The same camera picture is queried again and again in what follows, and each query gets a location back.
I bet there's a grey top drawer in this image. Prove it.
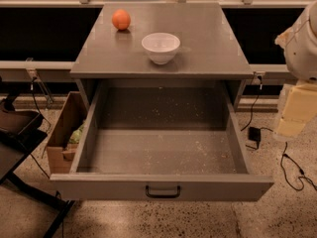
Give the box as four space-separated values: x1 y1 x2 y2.
51 80 273 201

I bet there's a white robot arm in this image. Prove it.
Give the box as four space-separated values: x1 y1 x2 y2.
273 2 317 142

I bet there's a grey drawer cabinet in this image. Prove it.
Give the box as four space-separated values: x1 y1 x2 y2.
70 2 253 80

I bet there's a black power adapter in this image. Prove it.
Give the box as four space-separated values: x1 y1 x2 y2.
248 127 262 143

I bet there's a white ceramic bowl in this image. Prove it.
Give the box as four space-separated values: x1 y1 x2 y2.
142 33 180 64

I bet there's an orange fruit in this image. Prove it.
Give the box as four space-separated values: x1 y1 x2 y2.
112 9 131 31

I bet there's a green bag in box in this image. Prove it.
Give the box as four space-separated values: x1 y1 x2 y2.
68 124 84 144

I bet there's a brown cardboard box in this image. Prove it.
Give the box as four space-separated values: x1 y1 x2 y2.
47 91 87 174

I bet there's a black stand with tray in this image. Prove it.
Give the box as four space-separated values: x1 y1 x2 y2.
0 92 76 238

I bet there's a grey metal rail right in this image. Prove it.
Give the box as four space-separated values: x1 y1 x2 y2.
247 64 297 85

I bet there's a grey metal rail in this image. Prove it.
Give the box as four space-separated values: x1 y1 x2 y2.
247 64 297 85
0 60 73 82

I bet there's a black floor cable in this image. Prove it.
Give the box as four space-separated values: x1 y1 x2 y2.
240 79 317 192

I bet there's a black cable left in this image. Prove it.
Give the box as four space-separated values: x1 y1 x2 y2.
29 76 53 180

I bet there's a grey metal rail left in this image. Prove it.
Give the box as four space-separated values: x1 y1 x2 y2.
0 60 73 82

